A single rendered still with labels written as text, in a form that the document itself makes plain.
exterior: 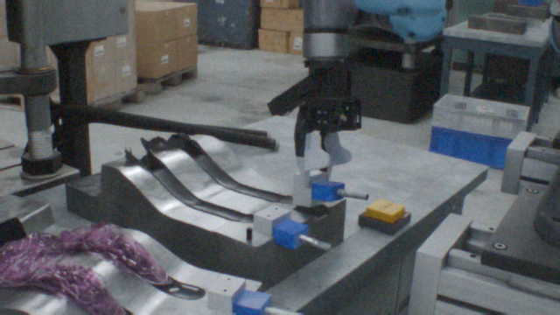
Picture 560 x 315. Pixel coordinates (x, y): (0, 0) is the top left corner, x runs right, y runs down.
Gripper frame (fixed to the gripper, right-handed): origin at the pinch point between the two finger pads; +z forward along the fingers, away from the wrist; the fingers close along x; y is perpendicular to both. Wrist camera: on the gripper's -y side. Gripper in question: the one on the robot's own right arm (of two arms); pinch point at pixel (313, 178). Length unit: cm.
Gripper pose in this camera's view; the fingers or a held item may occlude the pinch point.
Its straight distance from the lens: 109.0
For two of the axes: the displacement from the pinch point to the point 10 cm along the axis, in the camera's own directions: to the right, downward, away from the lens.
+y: 8.0, 0.8, -6.0
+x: 6.0, -1.0, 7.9
